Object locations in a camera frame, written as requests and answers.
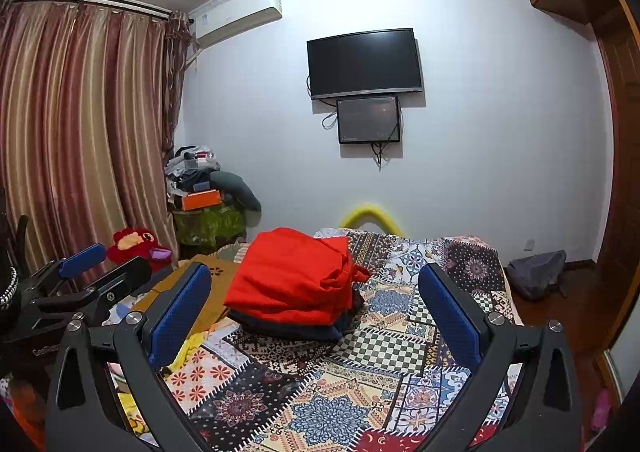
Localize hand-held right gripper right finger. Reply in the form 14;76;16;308
418;262;598;452

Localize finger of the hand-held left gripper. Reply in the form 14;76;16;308
20;243;107;300
35;256;152;323

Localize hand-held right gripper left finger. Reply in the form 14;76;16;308
45;262;221;452

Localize red zip jacket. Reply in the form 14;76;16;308
223;227;372;328

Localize red plush toy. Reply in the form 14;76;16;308
106;227;173;270

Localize yellow floral cloth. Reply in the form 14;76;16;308
107;332;201;438

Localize brown cardboard box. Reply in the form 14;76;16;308
127;254;243;338

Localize dark maroon garment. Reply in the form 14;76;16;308
345;282;371;328

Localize grey backpack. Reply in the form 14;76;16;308
507;249;568;303

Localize orange box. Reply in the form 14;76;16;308
181;189;222;211

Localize folded blue jeans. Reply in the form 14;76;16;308
227;309;351;343

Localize striped brown curtain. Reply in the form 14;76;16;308
0;0;193;278

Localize yellow foam tube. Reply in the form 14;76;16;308
340;203;405;236

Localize patchwork patterned bed sheet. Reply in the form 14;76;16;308
107;227;523;452

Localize grey-green cushion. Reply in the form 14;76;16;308
209;171;262;213

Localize pink slipper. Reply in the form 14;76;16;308
590;387;613;433

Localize white wardrobe door pink hearts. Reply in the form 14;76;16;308
597;342;633;413

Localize brown wooden door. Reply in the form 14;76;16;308
595;7;640;353

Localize white air conditioner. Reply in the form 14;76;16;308
189;0;282;45

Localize braided black white cable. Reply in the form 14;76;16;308
0;266;19;309

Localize black monitor cables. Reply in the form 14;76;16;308
370;141;392;170

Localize small black wall monitor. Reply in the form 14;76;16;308
336;94;402;145

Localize large black wall television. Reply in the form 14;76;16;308
306;28;425;100

